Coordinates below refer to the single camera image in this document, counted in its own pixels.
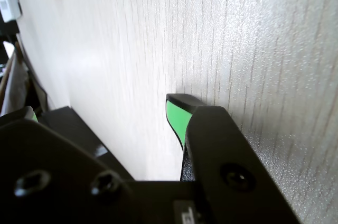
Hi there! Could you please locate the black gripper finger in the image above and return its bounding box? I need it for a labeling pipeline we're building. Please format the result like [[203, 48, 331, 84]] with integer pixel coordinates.
[[165, 92, 302, 224], [0, 106, 136, 224]]

